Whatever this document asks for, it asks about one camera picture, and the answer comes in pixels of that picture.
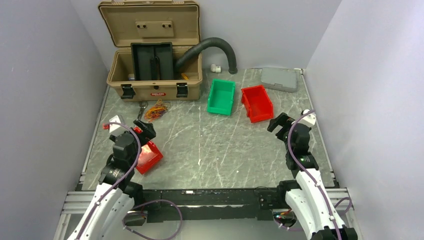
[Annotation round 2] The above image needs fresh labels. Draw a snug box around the metal wrench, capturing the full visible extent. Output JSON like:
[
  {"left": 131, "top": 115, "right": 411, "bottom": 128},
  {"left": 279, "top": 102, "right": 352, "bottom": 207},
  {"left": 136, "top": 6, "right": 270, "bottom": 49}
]
[{"left": 137, "top": 101, "right": 149, "bottom": 121}]

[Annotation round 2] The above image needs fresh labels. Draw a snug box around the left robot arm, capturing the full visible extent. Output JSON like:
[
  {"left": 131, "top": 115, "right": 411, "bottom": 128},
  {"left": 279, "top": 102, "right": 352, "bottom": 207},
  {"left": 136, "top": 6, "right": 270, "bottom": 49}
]
[{"left": 69, "top": 119, "right": 156, "bottom": 240}]

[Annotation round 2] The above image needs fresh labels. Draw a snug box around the black corrugated hose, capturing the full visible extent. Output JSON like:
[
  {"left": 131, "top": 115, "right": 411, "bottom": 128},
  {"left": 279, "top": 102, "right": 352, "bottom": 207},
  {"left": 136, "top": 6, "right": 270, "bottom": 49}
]
[{"left": 174, "top": 37, "right": 239, "bottom": 75}]

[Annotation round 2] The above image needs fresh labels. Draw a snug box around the red flat bin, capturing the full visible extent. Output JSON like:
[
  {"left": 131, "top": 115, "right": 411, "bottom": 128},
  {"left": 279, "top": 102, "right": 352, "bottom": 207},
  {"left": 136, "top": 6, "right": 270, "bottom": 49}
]
[{"left": 135, "top": 141, "right": 163, "bottom": 175}]

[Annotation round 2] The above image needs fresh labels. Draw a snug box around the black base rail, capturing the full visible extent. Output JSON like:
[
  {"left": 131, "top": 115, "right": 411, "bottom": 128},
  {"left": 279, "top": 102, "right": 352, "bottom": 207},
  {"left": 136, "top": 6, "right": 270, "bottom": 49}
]
[{"left": 125, "top": 185, "right": 294, "bottom": 226}]

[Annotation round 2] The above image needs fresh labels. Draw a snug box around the black toolbox tray insert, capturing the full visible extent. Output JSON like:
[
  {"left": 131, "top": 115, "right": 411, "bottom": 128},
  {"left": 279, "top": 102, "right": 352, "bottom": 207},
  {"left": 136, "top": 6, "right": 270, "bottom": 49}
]
[{"left": 130, "top": 42, "right": 174, "bottom": 81}]

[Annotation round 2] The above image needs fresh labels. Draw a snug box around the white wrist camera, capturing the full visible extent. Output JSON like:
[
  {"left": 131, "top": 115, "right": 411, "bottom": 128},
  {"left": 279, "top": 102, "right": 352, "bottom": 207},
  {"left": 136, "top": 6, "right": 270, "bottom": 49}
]
[
  {"left": 298, "top": 109, "right": 317, "bottom": 128},
  {"left": 102, "top": 115, "right": 126, "bottom": 137}
]

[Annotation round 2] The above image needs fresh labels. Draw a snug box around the aluminium frame profile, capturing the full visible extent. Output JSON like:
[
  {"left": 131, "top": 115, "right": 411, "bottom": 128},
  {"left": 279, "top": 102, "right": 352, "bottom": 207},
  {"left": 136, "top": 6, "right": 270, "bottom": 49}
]
[{"left": 53, "top": 191, "right": 94, "bottom": 240}]

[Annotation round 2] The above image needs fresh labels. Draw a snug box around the tan plastic toolbox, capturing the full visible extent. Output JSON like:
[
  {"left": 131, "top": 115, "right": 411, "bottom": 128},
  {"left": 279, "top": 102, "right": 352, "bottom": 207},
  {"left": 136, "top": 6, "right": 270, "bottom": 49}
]
[{"left": 98, "top": 0, "right": 203, "bottom": 102}]

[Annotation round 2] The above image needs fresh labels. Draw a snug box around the grey plastic case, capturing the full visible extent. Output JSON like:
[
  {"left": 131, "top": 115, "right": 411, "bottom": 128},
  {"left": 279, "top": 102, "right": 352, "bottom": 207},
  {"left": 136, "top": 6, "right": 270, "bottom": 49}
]
[{"left": 260, "top": 67, "right": 300, "bottom": 93}]

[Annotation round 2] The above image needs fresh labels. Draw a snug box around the orange cable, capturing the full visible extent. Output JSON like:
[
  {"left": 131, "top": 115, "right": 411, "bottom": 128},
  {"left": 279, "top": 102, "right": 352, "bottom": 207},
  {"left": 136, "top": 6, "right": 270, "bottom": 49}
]
[{"left": 144, "top": 100, "right": 170, "bottom": 123}]

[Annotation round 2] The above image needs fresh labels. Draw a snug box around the yellow tool in toolbox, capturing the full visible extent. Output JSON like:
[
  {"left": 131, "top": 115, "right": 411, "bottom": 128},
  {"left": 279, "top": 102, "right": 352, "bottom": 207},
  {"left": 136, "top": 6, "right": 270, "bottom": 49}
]
[{"left": 181, "top": 73, "right": 189, "bottom": 80}]

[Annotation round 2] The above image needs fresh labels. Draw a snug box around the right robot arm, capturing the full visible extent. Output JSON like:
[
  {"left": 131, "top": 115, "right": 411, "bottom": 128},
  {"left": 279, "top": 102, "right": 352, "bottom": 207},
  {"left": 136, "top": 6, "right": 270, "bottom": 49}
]
[{"left": 267, "top": 109, "right": 359, "bottom": 240}]

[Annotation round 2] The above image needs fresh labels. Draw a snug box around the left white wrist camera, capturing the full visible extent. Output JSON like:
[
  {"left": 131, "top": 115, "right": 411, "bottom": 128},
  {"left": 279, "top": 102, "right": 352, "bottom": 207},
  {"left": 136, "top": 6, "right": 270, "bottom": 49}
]
[{"left": 102, "top": 115, "right": 126, "bottom": 137}]

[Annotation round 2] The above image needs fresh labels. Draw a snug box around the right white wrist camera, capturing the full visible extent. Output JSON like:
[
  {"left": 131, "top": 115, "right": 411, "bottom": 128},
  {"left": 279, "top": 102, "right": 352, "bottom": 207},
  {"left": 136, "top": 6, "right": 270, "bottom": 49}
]
[{"left": 298, "top": 109, "right": 317, "bottom": 128}]

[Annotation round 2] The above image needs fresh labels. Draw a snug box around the red plastic bin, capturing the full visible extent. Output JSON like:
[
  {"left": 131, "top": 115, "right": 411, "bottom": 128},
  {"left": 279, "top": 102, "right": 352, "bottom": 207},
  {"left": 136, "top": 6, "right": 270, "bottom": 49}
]
[{"left": 241, "top": 85, "right": 274, "bottom": 123}]

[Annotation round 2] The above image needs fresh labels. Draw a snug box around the white pipe elbow fitting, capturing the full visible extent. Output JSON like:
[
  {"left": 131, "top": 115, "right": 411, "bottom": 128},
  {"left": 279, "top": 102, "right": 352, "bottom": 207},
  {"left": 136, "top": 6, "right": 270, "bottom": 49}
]
[{"left": 210, "top": 64, "right": 222, "bottom": 73}]

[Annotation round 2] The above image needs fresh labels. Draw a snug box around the green plastic bin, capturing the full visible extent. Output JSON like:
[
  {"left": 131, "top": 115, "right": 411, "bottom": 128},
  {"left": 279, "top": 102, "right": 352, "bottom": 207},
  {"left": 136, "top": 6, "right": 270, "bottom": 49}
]
[{"left": 207, "top": 79, "right": 236, "bottom": 116}]

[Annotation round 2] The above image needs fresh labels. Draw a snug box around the yellow cable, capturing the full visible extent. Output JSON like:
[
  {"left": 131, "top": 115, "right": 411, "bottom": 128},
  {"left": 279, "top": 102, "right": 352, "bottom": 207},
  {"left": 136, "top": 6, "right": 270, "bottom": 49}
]
[{"left": 144, "top": 100, "right": 170, "bottom": 122}]

